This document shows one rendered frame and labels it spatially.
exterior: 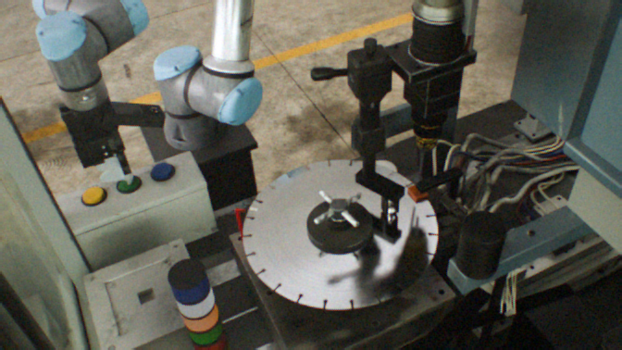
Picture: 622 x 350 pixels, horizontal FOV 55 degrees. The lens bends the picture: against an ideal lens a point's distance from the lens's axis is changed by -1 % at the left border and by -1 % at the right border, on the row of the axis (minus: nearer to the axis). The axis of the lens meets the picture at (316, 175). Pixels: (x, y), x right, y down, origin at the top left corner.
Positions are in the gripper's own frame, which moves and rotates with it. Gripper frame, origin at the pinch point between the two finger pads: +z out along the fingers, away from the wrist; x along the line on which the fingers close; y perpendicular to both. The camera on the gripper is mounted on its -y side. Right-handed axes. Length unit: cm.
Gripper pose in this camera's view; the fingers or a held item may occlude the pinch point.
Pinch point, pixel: (130, 177)
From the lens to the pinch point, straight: 123.7
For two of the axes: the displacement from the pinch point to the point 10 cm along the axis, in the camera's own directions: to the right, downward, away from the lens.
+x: 4.4, 6.1, -6.6
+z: 0.5, 7.1, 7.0
